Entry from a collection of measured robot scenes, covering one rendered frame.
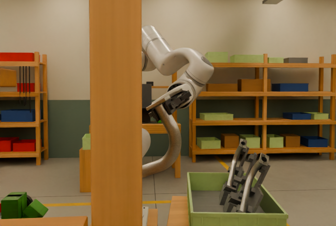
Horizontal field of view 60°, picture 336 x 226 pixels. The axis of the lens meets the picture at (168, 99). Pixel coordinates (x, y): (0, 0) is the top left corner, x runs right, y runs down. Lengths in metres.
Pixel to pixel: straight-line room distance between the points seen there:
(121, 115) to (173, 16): 6.12
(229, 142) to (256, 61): 1.75
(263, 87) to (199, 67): 5.42
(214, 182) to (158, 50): 1.13
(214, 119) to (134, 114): 5.52
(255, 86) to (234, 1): 1.96
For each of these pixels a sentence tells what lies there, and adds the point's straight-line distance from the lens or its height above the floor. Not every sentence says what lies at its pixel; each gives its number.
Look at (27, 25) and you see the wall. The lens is 6.99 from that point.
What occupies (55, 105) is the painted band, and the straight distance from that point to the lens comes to 6.69.
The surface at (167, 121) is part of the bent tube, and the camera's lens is 0.70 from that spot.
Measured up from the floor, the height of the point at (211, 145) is 0.33.
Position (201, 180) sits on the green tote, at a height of 0.91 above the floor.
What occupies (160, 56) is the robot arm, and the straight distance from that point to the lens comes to 1.03.
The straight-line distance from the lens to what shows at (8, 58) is 6.42.
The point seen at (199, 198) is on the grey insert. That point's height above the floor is 0.85.
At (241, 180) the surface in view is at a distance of 1.65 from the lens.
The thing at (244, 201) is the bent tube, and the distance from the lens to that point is 1.44.
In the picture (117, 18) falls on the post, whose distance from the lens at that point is 0.53.
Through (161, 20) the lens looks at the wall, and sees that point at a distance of 6.56.
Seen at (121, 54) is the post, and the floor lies 1.55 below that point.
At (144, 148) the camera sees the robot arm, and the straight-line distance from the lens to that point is 1.41.
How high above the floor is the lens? 1.50
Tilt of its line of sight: 2 degrees down
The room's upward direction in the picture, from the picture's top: straight up
